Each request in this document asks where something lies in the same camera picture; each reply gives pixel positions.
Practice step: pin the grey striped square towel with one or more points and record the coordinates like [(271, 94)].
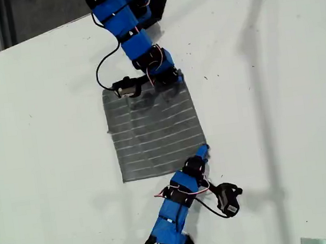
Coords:
[(152, 135)]

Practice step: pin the black camera stalk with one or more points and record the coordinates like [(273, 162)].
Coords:
[(140, 84), (210, 186)]

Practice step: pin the black camera box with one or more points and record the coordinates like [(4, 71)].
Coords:
[(228, 200), (124, 88)]

